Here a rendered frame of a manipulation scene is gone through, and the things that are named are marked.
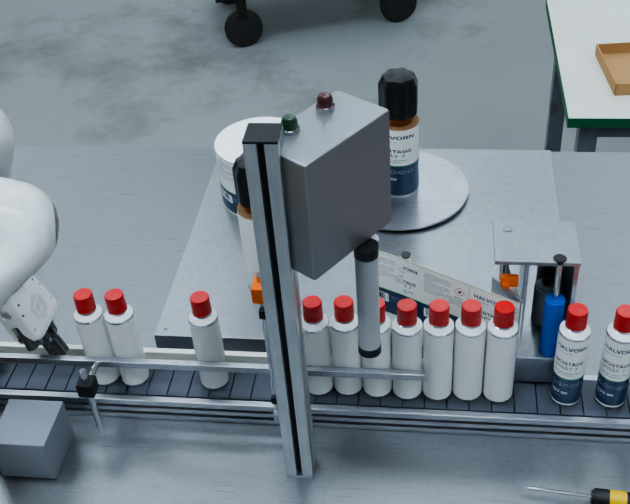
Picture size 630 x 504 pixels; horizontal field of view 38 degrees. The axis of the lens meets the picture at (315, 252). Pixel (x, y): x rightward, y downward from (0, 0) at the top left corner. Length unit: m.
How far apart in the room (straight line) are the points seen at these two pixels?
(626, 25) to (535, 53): 1.59
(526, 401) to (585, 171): 0.80
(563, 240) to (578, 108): 1.08
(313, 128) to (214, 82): 3.28
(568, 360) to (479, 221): 0.55
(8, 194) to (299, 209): 0.36
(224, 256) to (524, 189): 0.69
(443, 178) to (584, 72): 0.78
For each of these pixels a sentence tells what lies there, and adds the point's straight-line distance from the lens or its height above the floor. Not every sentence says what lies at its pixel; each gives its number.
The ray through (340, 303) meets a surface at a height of 1.08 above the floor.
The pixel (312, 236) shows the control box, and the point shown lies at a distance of 1.21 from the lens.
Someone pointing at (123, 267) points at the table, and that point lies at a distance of 2.08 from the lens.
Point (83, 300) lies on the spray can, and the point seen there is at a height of 1.08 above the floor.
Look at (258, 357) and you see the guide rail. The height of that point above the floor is 0.91.
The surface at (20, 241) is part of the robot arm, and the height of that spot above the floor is 1.46.
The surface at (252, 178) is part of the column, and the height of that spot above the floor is 1.44.
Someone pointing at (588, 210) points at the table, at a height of 0.83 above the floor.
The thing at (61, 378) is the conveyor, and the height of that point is 0.88.
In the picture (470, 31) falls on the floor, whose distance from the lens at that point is 4.82.
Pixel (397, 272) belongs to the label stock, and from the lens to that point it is 1.66.
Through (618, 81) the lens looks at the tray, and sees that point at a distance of 2.75.
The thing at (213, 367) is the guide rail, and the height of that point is 0.96.
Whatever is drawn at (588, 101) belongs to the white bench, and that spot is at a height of 0.80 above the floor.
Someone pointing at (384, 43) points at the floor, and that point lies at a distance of 4.72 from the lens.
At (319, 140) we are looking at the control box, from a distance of 1.19.
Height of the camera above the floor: 2.11
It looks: 39 degrees down
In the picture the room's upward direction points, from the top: 5 degrees counter-clockwise
